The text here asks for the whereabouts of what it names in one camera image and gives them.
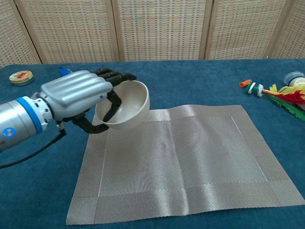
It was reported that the left silver-black robot hand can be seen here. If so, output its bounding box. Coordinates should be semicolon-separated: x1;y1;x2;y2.
39;68;138;134

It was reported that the white round bowl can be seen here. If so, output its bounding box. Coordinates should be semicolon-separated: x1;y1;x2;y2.
94;80;151;131

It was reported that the grey-brown woven placemat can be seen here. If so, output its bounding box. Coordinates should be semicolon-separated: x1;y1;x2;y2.
65;104;301;225

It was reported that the blue snack packet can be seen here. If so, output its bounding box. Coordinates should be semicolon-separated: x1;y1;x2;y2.
58;66;73;76

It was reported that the round tin with red label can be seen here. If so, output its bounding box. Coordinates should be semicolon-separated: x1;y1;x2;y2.
9;71;35;87

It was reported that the woven bamboo folding screen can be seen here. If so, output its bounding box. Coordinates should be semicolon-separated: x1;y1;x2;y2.
0;0;305;69

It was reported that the blue felt table cover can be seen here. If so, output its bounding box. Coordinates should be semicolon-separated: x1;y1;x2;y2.
0;58;305;229

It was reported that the colourful feather shuttlecock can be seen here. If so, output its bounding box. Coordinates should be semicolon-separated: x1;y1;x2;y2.
246;82;305;122

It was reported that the white mayonnaise squeeze bottle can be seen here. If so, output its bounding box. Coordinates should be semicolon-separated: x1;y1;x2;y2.
278;71;305;105

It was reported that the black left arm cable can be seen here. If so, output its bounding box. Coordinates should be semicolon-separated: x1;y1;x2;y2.
0;121;67;169

